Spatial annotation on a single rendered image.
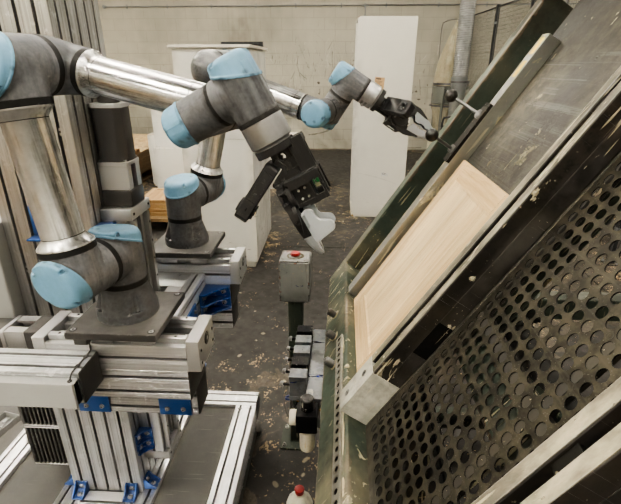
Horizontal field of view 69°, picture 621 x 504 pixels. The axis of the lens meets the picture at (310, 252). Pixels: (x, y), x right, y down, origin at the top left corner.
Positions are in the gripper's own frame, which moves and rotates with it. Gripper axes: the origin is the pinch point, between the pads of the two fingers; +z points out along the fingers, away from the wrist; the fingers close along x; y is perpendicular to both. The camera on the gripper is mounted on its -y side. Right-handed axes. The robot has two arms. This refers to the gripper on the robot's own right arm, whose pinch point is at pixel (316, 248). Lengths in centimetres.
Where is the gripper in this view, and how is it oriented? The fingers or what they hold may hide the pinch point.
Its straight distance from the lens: 82.9
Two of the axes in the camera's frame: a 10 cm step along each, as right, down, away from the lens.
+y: 8.9, -4.1, -2.3
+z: 4.6, 8.3, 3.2
